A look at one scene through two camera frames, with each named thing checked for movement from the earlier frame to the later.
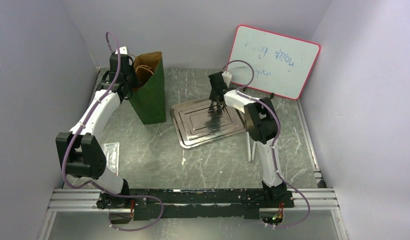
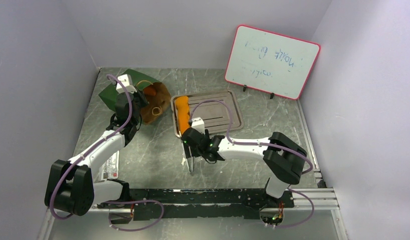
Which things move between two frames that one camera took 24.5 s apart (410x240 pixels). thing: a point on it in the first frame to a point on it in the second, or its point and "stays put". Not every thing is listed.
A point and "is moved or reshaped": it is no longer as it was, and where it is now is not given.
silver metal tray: (199, 121) is moved or reshaped
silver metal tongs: (250, 157) is moved or reshaped
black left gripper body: (132, 78) to (140, 103)
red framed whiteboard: (282, 64) stays put
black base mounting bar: (193, 204) stays put
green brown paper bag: (149, 98) is moved or reshaped
